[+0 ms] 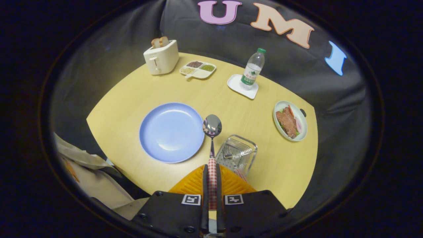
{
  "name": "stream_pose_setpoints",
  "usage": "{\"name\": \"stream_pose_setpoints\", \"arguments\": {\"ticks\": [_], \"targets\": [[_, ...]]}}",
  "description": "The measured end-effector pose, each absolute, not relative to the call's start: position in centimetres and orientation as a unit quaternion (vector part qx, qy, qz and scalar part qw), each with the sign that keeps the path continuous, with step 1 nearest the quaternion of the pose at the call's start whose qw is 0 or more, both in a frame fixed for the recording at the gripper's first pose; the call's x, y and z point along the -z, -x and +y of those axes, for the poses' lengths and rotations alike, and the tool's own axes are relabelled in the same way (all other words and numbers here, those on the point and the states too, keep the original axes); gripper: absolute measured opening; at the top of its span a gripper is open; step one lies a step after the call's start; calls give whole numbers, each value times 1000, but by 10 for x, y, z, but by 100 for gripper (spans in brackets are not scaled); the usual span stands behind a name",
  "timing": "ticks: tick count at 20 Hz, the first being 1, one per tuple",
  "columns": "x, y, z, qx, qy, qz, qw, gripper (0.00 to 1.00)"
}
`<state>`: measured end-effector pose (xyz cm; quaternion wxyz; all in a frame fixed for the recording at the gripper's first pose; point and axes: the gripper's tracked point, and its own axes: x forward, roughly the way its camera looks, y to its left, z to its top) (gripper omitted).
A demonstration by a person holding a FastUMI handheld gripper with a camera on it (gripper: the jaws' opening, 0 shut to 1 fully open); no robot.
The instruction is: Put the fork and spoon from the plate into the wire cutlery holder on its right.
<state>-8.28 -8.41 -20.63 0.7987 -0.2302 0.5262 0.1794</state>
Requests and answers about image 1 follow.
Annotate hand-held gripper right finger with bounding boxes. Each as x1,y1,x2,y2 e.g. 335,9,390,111
216,164,289,237

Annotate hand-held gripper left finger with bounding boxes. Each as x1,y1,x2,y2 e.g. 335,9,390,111
131,164,210,238

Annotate fork with checkered handle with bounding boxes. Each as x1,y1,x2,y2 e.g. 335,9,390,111
224,149,248,184

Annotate spoon with checkered handle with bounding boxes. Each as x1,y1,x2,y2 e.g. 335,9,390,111
203,114,222,211

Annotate clear square drain basket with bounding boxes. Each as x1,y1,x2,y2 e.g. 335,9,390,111
215,135,258,177

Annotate blue round plate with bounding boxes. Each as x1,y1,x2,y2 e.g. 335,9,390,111
139,102,205,164

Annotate brown grilled meat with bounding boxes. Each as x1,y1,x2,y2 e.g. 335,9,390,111
276,107,298,139

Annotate person's beige clothing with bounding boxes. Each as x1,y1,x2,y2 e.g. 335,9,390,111
53,132,151,221

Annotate white square coaster tray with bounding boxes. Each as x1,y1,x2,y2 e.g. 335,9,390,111
227,74,259,100

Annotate pale green food plate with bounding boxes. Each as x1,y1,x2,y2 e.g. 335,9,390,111
273,100,308,142

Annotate white divided condiment dish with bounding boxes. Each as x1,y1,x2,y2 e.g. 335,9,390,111
179,60,217,80

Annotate clear plastic water bottle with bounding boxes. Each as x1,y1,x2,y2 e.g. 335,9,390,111
240,48,267,91

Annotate white toaster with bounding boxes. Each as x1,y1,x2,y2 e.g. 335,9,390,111
143,40,179,76

